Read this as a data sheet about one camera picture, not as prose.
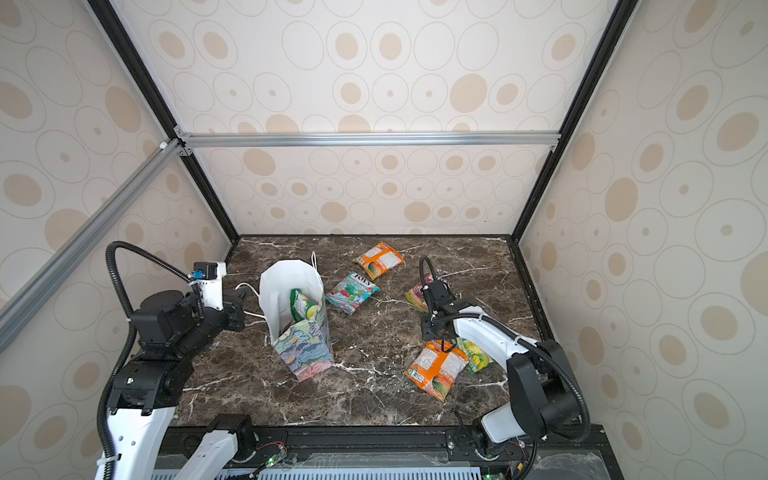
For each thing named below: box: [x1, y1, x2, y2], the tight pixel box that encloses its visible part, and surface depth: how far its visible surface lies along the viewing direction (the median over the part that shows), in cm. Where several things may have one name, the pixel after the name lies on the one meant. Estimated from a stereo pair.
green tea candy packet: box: [290, 288, 319, 320], surface depth 85 cm
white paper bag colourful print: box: [259, 260, 334, 381], surface depth 81 cm
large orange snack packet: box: [404, 340, 470, 403], surface depth 85 cm
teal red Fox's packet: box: [326, 271, 381, 316], surface depth 102 cm
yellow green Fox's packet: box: [456, 337, 493, 373], surface depth 87 cm
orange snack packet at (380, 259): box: [352, 241, 405, 280], surface depth 111 cm
